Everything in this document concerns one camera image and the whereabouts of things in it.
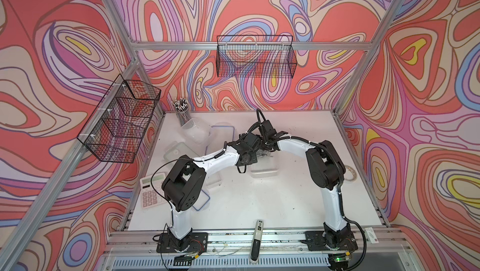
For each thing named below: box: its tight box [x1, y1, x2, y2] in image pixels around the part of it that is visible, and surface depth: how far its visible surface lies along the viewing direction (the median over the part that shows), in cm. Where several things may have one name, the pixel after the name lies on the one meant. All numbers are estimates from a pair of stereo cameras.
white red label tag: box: [364, 227, 380, 244], surface depth 76 cm
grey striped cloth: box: [255, 148, 274, 158], surface depth 97 cm
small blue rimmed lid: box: [192, 189, 210, 212], surface depth 86 cm
